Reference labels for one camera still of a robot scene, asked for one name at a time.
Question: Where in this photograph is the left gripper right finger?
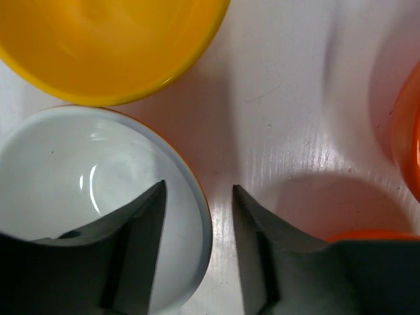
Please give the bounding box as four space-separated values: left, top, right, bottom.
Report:
232 185 419 314

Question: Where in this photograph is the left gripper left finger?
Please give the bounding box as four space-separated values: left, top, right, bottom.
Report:
1 181 167 314

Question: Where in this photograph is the orange bowl white inside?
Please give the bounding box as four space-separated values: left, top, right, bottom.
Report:
1 106 213 314

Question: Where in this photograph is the red-orange bowl right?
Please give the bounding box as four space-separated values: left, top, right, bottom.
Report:
327 229 419 242

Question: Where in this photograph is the red-orange bowl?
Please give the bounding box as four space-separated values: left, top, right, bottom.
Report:
327 229 419 242
391 64 419 200

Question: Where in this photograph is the red-orange bowl left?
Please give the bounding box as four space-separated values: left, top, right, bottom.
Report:
391 64 419 200

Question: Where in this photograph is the yellow-orange bowl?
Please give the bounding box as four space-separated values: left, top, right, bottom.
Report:
1 1 229 107

